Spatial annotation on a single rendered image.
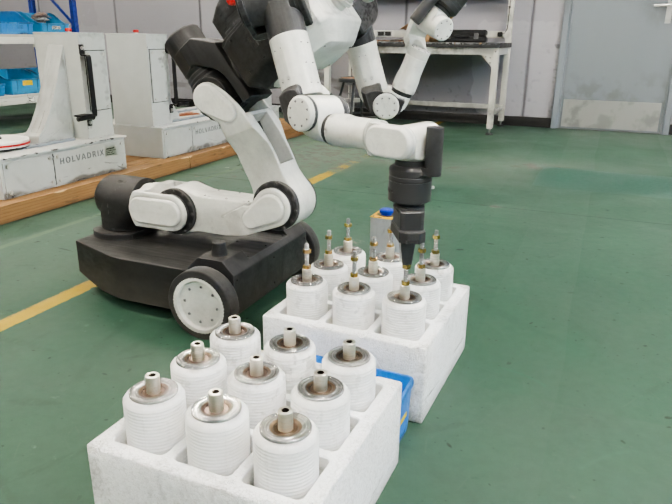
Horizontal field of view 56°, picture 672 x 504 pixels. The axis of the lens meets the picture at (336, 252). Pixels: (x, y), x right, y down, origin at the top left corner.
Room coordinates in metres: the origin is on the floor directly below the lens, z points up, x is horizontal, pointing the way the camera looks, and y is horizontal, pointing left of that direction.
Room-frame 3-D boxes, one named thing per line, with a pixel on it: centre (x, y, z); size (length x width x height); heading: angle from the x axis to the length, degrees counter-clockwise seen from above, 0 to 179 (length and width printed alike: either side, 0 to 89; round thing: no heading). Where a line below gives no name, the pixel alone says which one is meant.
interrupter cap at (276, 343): (1.04, 0.08, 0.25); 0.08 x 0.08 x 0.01
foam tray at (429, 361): (1.42, -0.09, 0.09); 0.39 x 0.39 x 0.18; 66
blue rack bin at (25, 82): (6.24, 3.15, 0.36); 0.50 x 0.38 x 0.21; 66
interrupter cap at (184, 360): (0.98, 0.24, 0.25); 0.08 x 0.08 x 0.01
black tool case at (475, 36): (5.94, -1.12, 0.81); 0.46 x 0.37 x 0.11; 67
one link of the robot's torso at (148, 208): (1.92, 0.51, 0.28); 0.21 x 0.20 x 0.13; 67
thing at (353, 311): (1.31, -0.04, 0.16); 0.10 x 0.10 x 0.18
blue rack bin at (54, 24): (6.63, 2.99, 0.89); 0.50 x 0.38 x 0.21; 69
